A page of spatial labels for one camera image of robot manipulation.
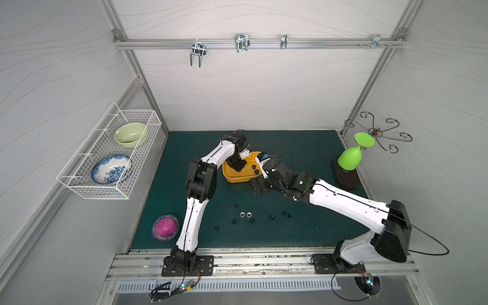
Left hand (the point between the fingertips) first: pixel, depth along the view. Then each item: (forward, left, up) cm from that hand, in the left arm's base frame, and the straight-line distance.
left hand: (238, 167), depth 102 cm
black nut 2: (-32, +8, -3) cm, 33 cm away
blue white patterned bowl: (-23, +41, +31) cm, 56 cm away
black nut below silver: (-28, -8, -2) cm, 29 cm away
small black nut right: (-25, -25, -3) cm, 35 cm away
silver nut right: (-26, -6, -1) cm, 26 cm away
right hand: (-17, -10, +18) cm, 26 cm away
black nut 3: (-28, 0, -3) cm, 28 cm away
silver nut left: (-26, -3, -1) cm, 26 cm away
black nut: (-21, 0, -3) cm, 21 cm away
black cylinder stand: (-8, -56, +2) cm, 57 cm away
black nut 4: (-26, -17, -2) cm, 32 cm away
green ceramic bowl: (-9, +41, +33) cm, 53 cm away
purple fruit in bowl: (-34, +28, +5) cm, 45 cm away
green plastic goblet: (-9, -50, +20) cm, 55 cm away
